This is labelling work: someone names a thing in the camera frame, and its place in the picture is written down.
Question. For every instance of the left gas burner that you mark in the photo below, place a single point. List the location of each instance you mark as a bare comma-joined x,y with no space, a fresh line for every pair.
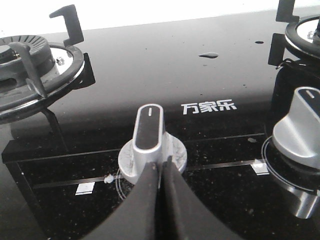
20,50

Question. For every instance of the left black pot support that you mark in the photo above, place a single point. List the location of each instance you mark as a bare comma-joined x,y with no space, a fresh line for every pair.
72,70

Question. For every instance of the silver stove knob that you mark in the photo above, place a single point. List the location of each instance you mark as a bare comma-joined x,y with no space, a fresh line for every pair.
297,134
150,143

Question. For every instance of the black glass gas cooktop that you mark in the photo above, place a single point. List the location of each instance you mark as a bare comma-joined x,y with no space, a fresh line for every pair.
59,172

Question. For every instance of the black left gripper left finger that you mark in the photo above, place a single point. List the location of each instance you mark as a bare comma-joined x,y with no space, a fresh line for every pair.
134,219

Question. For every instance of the silver left stove knob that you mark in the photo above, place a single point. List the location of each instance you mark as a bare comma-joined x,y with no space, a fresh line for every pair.
150,143

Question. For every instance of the black pot support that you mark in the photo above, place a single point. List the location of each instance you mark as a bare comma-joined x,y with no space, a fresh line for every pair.
290,40
72,70

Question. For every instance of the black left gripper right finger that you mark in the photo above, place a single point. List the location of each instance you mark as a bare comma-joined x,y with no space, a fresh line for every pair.
187,217

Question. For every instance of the silver right stove knob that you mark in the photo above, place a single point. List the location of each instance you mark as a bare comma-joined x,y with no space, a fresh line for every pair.
297,134

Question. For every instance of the right black pot support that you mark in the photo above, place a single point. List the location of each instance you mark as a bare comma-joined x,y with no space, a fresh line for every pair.
290,40

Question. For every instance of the right gas burner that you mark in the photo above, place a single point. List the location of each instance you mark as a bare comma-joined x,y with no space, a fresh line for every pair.
307,31

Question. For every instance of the gas burner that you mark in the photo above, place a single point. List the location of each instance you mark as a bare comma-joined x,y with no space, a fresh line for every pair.
20,50
307,31

